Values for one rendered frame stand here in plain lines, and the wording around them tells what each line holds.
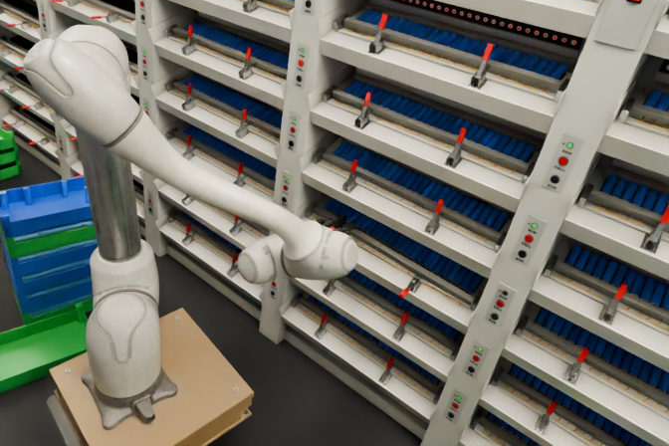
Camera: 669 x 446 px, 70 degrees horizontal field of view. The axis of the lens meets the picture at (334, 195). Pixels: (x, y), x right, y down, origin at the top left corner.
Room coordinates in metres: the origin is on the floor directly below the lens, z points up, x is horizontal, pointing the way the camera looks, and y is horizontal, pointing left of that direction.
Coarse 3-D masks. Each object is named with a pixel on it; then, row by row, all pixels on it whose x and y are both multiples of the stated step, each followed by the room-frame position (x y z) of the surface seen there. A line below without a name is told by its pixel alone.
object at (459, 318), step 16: (320, 192) 1.36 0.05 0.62; (304, 208) 1.30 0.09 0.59; (368, 256) 1.16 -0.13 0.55; (384, 256) 1.16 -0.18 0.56; (368, 272) 1.12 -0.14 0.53; (384, 272) 1.11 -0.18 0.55; (400, 272) 1.11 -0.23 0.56; (432, 272) 1.11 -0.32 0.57; (400, 288) 1.06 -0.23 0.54; (480, 288) 1.06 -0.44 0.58; (416, 304) 1.04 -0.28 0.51; (432, 304) 1.01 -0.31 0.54; (448, 304) 1.01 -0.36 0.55; (448, 320) 0.98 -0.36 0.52; (464, 320) 0.97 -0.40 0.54
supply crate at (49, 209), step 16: (16, 192) 1.31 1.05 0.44; (32, 192) 1.34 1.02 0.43; (48, 192) 1.37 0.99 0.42; (80, 192) 1.43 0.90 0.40; (0, 208) 1.26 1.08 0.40; (16, 208) 1.27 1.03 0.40; (32, 208) 1.29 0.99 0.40; (48, 208) 1.30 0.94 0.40; (64, 208) 1.32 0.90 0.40; (80, 208) 1.27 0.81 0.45; (16, 224) 1.14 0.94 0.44; (32, 224) 1.17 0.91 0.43; (48, 224) 1.20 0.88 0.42; (64, 224) 1.23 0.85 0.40
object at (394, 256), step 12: (324, 216) 1.29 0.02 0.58; (336, 228) 1.24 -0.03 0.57; (360, 240) 1.21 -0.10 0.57; (372, 240) 1.19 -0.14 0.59; (372, 252) 1.16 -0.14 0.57; (384, 252) 1.16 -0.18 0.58; (396, 252) 1.15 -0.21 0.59; (408, 264) 1.11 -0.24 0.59; (432, 276) 1.07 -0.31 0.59; (432, 288) 1.05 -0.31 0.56; (444, 288) 1.05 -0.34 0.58; (456, 288) 1.04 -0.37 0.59; (468, 300) 1.01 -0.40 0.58
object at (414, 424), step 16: (176, 256) 1.63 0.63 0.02; (208, 272) 1.54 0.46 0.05; (224, 288) 1.47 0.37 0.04; (240, 304) 1.42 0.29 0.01; (256, 304) 1.40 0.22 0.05; (288, 336) 1.29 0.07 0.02; (304, 336) 1.28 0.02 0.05; (304, 352) 1.25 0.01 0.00; (320, 352) 1.22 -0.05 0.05; (336, 368) 1.17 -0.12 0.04; (352, 384) 1.13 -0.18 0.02; (368, 384) 1.12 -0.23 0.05; (368, 400) 1.10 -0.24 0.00; (384, 400) 1.07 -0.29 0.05; (400, 416) 1.03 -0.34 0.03; (416, 416) 1.03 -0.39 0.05; (416, 432) 1.00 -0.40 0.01
